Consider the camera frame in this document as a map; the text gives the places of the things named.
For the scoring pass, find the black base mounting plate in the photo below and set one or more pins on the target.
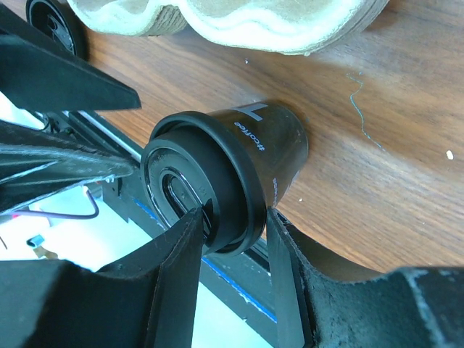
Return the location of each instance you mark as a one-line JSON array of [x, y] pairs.
[[235, 298]]

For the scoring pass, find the black coffee cup lid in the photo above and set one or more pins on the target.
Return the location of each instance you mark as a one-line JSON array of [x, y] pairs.
[[192, 160]]

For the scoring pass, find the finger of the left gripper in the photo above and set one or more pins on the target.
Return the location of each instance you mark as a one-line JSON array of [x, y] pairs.
[[38, 74], [36, 165]]

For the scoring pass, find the black cup lid on table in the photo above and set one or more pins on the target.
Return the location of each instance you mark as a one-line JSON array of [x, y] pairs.
[[56, 20]]

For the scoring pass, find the cardboard two-cup carrier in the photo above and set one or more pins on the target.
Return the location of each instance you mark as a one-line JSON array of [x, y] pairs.
[[285, 27]]

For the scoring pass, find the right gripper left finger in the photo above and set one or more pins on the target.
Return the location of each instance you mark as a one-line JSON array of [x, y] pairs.
[[144, 299]]

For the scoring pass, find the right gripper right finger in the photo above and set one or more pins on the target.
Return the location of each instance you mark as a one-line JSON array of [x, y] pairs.
[[325, 300]]

